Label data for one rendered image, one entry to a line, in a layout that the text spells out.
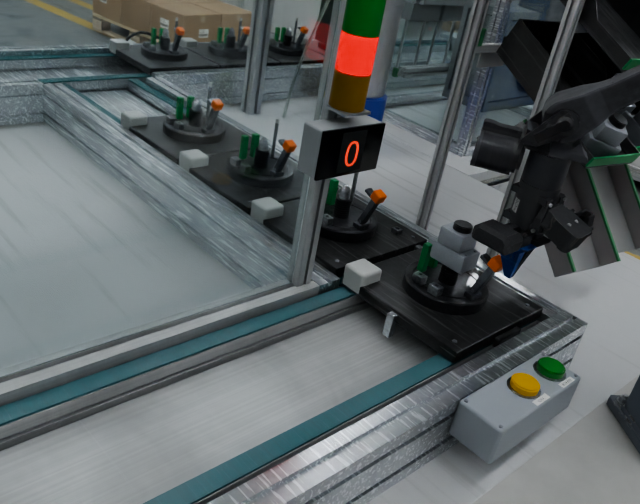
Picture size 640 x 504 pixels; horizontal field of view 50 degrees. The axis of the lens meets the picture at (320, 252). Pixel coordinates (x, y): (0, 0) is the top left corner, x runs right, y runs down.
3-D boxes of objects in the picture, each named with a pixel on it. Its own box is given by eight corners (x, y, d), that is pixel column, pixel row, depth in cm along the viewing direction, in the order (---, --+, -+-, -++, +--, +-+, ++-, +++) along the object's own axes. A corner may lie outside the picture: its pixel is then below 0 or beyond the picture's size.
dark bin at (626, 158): (631, 163, 120) (663, 133, 114) (584, 169, 113) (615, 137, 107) (543, 53, 132) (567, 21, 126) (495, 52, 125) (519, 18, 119)
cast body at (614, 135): (604, 145, 119) (633, 116, 114) (610, 162, 116) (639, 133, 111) (564, 129, 117) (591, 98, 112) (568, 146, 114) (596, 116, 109)
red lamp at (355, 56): (379, 75, 92) (386, 38, 90) (352, 77, 89) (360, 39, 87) (353, 64, 95) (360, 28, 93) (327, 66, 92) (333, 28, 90)
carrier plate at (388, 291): (540, 317, 115) (544, 307, 114) (453, 363, 100) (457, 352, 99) (431, 252, 130) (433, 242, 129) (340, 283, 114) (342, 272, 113)
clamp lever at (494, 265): (481, 294, 110) (508, 263, 105) (474, 297, 108) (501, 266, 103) (466, 277, 111) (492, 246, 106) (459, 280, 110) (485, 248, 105)
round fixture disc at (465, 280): (502, 300, 114) (505, 290, 113) (451, 324, 105) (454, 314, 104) (437, 261, 122) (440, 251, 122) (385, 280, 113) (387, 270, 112)
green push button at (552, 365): (566, 378, 101) (571, 367, 100) (552, 388, 98) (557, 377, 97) (543, 363, 103) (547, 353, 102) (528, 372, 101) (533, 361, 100)
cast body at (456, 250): (476, 268, 111) (488, 229, 107) (459, 274, 108) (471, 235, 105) (435, 244, 116) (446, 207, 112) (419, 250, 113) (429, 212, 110)
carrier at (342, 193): (425, 248, 131) (441, 188, 125) (334, 279, 115) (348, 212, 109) (338, 197, 145) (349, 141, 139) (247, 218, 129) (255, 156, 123)
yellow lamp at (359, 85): (371, 111, 95) (378, 76, 92) (345, 114, 92) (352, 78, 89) (346, 99, 98) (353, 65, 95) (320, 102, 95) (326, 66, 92)
